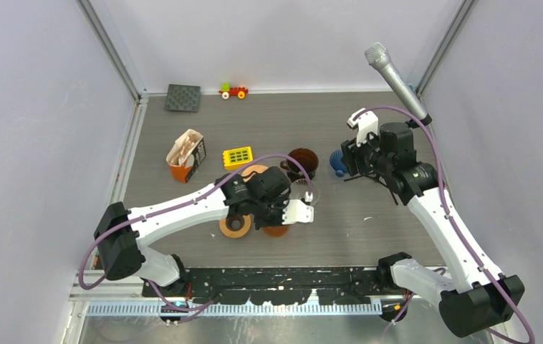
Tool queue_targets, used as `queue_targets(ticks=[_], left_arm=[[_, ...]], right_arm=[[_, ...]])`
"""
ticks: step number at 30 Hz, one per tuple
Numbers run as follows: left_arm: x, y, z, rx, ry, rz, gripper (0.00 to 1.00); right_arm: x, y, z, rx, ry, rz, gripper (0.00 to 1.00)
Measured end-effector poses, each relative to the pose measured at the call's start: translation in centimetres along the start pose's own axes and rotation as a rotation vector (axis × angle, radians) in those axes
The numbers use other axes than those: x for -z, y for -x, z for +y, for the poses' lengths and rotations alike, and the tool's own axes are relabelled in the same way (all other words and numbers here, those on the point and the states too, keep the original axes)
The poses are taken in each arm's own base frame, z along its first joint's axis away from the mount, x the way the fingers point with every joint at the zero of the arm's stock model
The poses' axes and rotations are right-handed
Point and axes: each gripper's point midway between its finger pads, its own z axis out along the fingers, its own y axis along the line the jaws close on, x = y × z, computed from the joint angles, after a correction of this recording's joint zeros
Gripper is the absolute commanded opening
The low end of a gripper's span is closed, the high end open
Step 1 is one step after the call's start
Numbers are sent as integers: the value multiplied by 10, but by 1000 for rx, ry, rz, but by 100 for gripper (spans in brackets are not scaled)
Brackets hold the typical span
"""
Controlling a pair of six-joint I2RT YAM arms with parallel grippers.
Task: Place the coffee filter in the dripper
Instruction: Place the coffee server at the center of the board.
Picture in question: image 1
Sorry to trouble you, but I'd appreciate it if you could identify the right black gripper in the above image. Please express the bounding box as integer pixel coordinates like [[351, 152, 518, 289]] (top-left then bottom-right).
[[342, 126, 393, 176]]

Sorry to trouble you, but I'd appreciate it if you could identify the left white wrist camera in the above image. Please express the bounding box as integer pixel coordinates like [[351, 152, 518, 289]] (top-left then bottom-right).
[[282, 199, 314, 226]]

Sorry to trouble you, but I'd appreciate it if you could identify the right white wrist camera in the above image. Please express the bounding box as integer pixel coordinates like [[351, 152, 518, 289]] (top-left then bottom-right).
[[347, 108, 378, 147]]

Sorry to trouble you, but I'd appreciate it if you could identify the blue dripper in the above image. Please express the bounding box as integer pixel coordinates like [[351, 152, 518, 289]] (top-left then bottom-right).
[[329, 149, 348, 178]]

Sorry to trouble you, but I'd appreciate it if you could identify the brown glass dripper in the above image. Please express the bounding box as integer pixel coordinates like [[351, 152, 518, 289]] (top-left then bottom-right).
[[280, 148, 319, 182]]

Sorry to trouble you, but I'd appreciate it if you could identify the dark grey baseplate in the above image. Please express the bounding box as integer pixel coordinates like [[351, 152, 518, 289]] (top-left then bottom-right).
[[164, 84, 201, 113]]

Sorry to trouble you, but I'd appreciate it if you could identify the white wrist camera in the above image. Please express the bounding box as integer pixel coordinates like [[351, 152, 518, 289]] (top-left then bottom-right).
[[282, 199, 314, 226], [347, 108, 378, 147]]

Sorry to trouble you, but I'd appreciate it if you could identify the coffee filter box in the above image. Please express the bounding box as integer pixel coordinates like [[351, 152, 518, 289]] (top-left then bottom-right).
[[166, 129, 207, 183]]

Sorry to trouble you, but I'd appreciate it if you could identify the wooden ring holder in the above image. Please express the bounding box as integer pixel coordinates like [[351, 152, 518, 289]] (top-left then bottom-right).
[[219, 215, 252, 239]]

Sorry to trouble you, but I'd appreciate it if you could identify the small toy train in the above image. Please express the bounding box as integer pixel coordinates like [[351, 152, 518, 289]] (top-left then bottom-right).
[[218, 82, 249, 100]]

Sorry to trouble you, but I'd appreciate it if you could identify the silver microphone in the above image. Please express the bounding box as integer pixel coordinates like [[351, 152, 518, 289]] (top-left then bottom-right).
[[365, 42, 428, 121]]

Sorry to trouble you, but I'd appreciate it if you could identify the wooden ring on table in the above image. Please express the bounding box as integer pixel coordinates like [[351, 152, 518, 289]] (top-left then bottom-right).
[[241, 164, 269, 179]]

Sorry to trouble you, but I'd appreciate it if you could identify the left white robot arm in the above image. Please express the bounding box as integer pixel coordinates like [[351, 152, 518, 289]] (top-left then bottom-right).
[[95, 167, 291, 297]]

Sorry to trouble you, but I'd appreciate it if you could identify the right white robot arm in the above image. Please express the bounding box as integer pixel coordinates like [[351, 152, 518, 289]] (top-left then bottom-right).
[[341, 123, 525, 338]]

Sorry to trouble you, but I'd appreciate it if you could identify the yellow green window block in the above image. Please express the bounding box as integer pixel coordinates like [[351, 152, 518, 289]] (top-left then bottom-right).
[[222, 146, 254, 171]]

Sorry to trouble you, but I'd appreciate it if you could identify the clear glass dripper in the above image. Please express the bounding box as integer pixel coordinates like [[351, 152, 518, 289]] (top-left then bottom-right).
[[290, 178, 320, 206]]

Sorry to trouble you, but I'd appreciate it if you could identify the amber glass carafe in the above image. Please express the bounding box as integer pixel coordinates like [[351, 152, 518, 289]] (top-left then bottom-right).
[[261, 226, 289, 238]]

